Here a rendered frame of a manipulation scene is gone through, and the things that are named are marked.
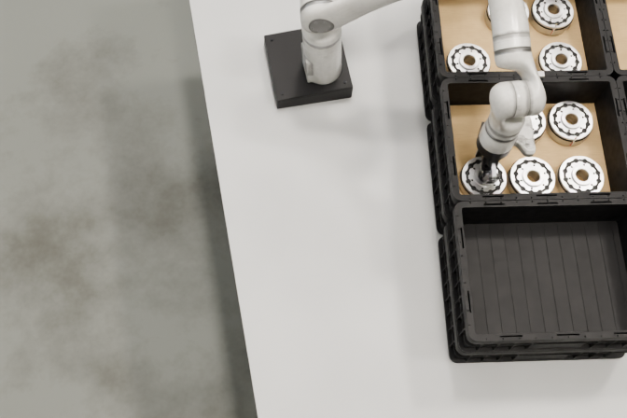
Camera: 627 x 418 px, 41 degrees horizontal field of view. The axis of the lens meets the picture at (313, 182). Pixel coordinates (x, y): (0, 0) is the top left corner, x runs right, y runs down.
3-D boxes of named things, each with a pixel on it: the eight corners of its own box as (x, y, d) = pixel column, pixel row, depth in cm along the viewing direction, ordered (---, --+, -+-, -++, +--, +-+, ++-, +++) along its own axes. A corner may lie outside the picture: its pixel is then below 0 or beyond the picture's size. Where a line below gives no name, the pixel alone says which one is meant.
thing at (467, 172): (464, 199, 187) (464, 198, 187) (458, 158, 191) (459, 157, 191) (508, 198, 188) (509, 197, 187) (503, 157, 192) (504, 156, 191)
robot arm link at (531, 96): (552, 113, 159) (545, 39, 159) (507, 118, 158) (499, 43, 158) (539, 116, 166) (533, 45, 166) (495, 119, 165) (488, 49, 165)
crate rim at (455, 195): (452, 205, 181) (453, 201, 179) (438, 83, 193) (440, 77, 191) (634, 202, 183) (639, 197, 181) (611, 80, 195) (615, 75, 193)
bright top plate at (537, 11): (532, 27, 206) (533, 25, 205) (531, -7, 210) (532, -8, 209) (574, 31, 206) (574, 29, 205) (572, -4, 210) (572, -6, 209)
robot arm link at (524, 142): (535, 157, 176) (543, 144, 170) (480, 158, 176) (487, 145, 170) (529, 118, 180) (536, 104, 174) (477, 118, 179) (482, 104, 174)
